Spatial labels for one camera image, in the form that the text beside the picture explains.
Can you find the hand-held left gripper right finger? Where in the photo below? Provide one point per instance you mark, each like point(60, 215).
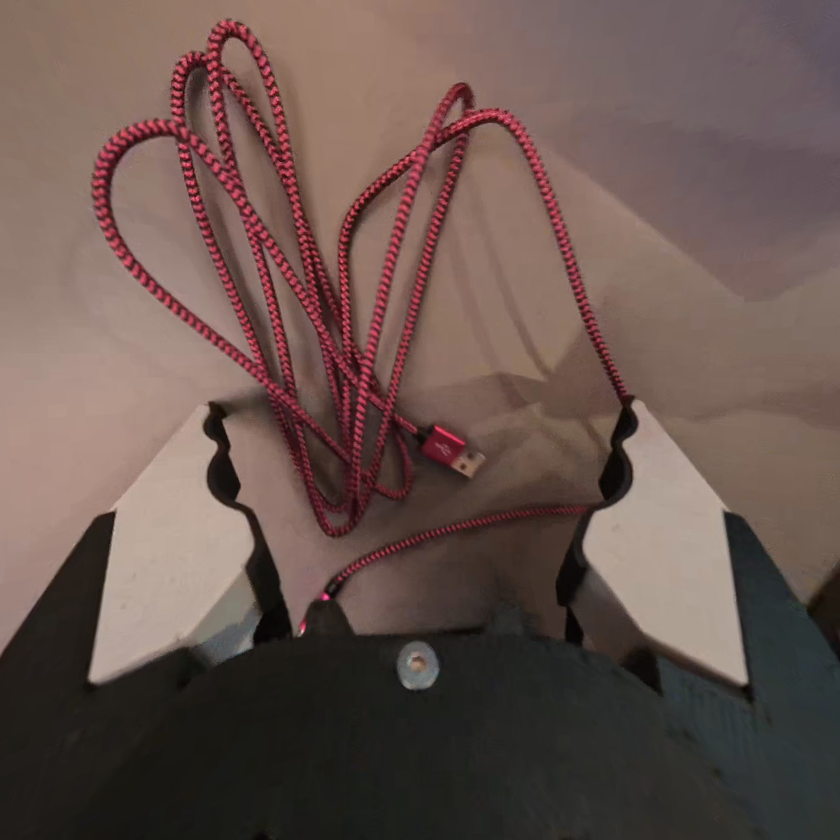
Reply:
point(669, 558)

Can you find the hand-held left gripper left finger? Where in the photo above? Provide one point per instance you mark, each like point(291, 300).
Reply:
point(170, 558)

